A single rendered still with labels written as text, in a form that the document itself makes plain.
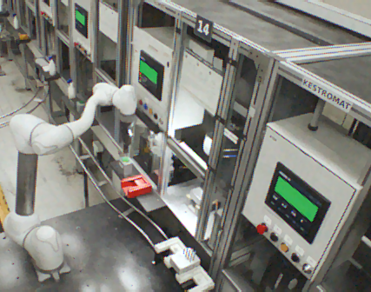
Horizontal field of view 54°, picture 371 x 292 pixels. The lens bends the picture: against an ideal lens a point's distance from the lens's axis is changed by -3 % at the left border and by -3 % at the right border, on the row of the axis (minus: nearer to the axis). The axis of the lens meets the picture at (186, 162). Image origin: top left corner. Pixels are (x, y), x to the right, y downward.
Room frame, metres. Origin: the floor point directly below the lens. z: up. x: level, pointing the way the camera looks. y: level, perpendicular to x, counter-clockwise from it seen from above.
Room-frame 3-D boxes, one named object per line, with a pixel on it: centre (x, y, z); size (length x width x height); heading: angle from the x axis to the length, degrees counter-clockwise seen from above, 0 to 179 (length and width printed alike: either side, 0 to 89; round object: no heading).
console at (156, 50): (2.02, 0.18, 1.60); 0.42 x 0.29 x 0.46; 38
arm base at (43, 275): (1.29, 0.66, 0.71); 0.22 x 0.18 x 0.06; 38
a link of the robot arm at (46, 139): (1.44, 0.66, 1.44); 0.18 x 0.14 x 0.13; 153
